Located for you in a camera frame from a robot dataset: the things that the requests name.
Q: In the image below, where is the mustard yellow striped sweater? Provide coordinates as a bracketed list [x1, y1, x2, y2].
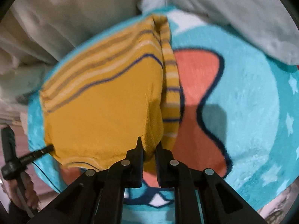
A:
[39, 14, 180, 172]

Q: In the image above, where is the person's left hand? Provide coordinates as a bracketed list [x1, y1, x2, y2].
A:
[8, 173, 39, 210]

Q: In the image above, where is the turquoise cartoon plush blanket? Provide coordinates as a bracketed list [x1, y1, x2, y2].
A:
[28, 7, 298, 223]

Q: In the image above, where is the beige bed sheet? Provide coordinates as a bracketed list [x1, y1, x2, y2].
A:
[1, 0, 139, 116]

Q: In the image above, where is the light grey pillow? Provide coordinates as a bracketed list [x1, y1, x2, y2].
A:
[138, 0, 298, 65]

